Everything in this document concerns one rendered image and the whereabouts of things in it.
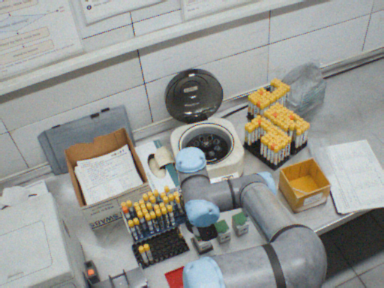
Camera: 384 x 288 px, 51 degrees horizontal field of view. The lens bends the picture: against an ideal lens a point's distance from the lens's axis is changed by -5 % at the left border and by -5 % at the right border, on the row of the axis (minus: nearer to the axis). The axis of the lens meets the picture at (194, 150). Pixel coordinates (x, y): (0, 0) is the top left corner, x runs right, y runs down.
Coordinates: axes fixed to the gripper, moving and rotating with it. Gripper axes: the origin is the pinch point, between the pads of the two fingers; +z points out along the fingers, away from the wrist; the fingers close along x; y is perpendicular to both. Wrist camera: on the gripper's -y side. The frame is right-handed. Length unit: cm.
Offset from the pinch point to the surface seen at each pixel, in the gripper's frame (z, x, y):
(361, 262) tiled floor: 97, -88, -1
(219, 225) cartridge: 3.1, -6.8, 2.6
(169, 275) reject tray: 9.6, 13.9, -3.9
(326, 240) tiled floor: 97, -78, 19
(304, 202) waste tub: 4.1, -36.5, -1.6
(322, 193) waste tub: 2.7, -43.3, -2.0
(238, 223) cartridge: 3.1, -12.7, 0.3
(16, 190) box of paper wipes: 0, 53, 44
